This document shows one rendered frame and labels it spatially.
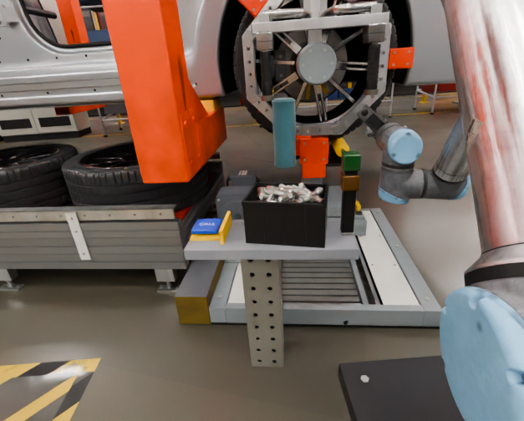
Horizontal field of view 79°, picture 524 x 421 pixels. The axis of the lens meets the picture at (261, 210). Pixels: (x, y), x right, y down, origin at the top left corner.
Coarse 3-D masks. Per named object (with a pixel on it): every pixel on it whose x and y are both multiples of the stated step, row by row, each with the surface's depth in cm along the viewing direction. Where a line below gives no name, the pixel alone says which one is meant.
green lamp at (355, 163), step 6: (342, 156) 74; (348, 156) 72; (354, 156) 72; (360, 156) 72; (342, 162) 74; (348, 162) 72; (354, 162) 72; (360, 162) 72; (342, 168) 75; (348, 168) 73; (354, 168) 73
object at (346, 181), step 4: (340, 176) 78; (344, 176) 74; (348, 176) 74; (352, 176) 74; (356, 176) 74; (340, 180) 78; (344, 180) 74; (348, 180) 74; (352, 180) 74; (356, 180) 74; (340, 184) 78; (344, 184) 75; (348, 184) 75; (352, 184) 75; (356, 184) 74; (344, 188) 75; (348, 188) 75; (352, 188) 75; (356, 188) 75
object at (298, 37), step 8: (296, 32) 138; (288, 40) 139; (296, 40) 139; (304, 40) 139; (328, 40) 138; (336, 40) 138; (280, 48) 141; (288, 48) 141; (344, 48) 139; (288, 56) 142; (336, 56) 140; (344, 56) 140; (344, 64) 141; (288, 72) 145; (336, 72) 143; (344, 72) 143; (336, 80) 144; (288, 88) 147; (296, 88) 147; (312, 88) 147; (328, 88) 146; (296, 96) 149; (304, 96) 148; (312, 96) 148
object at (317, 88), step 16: (288, 0) 119; (336, 0) 119; (336, 16) 121; (304, 32) 125; (256, 48) 127; (336, 48) 126; (368, 48) 132; (256, 64) 133; (288, 64) 130; (352, 64) 128; (288, 80) 133; (320, 96) 134; (352, 96) 144; (320, 112) 137; (336, 112) 144
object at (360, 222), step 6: (360, 210) 159; (330, 216) 154; (336, 216) 154; (354, 216) 153; (360, 216) 152; (354, 222) 148; (360, 222) 148; (366, 222) 148; (354, 228) 149; (360, 228) 149; (366, 228) 149; (354, 234) 151; (360, 234) 150
